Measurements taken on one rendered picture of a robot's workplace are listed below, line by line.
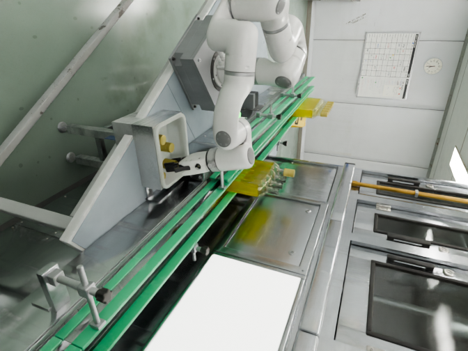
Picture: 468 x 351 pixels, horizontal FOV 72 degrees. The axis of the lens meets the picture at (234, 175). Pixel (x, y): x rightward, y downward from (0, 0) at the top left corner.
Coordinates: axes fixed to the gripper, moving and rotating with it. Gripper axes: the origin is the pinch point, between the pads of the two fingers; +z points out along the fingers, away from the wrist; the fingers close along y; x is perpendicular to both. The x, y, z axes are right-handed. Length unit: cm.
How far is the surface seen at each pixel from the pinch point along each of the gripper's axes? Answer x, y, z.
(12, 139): 20, -10, 61
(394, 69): -56, 612, -73
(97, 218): -5.1, -26.7, 10.9
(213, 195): -15.9, 8.3, -6.4
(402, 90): -98, 614, -83
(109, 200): -2.3, -21.2, 10.2
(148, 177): -1.5, -6.5, 6.5
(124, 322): -25.4, -42.8, -4.6
